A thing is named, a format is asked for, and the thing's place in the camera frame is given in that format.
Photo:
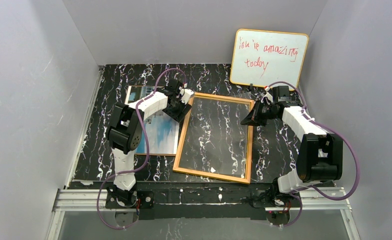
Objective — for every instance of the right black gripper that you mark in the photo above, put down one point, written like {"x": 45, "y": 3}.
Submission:
{"x": 260, "y": 112}

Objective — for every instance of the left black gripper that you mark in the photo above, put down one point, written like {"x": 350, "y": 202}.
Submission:
{"x": 176, "y": 108}

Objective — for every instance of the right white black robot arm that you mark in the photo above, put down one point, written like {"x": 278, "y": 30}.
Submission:
{"x": 320, "y": 154}

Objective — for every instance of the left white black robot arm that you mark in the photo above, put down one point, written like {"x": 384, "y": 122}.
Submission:
{"x": 127, "y": 129}

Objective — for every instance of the building and sky photo board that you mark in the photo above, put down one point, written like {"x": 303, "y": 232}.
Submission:
{"x": 161, "y": 129}

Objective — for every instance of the whiteboard with red writing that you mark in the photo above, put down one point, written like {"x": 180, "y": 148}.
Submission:
{"x": 262, "y": 57}

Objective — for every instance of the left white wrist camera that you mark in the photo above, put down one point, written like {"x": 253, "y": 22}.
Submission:
{"x": 186, "y": 95}

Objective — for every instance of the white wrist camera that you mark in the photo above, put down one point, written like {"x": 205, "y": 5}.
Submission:
{"x": 186, "y": 95}
{"x": 267, "y": 98}

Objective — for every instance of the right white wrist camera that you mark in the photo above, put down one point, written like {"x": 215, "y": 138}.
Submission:
{"x": 267, "y": 98}

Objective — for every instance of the aluminium rail with black bases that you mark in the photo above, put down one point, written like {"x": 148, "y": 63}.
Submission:
{"x": 194, "y": 200}

